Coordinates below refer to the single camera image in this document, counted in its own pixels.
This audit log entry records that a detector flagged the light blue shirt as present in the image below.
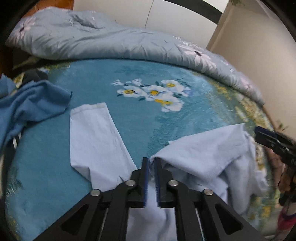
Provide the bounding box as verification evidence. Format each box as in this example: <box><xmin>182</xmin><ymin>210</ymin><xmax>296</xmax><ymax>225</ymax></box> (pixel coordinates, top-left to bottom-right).
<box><xmin>70</xmin><ymin>103</ymin><xmax>268</xmax><ymax>240</ymax></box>

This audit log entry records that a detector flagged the teal floral bed blanket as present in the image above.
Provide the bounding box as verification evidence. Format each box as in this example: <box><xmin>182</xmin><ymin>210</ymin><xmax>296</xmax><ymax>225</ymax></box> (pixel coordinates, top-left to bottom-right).
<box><xmin>6</xmin><ymin>59</ymin><xmax>271</xmax><ymax>240</ymax></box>

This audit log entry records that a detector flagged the blue garment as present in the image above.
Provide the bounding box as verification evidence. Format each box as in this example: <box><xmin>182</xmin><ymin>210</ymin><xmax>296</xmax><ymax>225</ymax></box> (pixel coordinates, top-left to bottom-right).
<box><xmin>1</xmin><ymin>74</ymin><xmax>72</xmax><ymax>149</ymax></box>

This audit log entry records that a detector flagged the green plant on wardrobe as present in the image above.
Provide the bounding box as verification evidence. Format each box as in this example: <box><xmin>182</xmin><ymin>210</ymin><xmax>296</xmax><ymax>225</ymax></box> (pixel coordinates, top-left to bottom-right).
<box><xmin>230</xmin><ymin>0</ymin><xmax>242</xmax><ymax>6</ymax></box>

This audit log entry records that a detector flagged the white wardrobe with black stripe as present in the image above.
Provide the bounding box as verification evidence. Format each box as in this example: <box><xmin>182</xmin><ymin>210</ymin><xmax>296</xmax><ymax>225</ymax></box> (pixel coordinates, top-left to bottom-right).
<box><xmin>74</xmin><ymin>0</ymin><xmax>228</xmax><ymax>48</ymax></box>

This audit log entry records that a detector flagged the dark grey garment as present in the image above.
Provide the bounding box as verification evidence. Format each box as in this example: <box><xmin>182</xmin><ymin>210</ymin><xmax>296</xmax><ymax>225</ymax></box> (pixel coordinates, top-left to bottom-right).
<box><xmin>22</xmin><ymin>69</ymin><xmax>48</xmax><ymax>85</ymax></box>

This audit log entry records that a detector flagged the light blue floral quilt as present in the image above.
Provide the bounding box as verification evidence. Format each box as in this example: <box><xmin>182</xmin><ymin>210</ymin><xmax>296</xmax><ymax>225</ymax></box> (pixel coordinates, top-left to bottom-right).
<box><xmin>6</xmin><ymin>7</ymin><xmax>264</xmax><ymax>105</ymax></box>

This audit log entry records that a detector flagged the wooden headboard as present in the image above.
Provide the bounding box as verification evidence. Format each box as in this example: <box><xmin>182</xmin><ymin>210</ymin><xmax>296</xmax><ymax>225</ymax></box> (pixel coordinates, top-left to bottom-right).
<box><xmin>24</xmin><ymin>0</ymin><xmax>74</xmax><ymax>17</ymax></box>

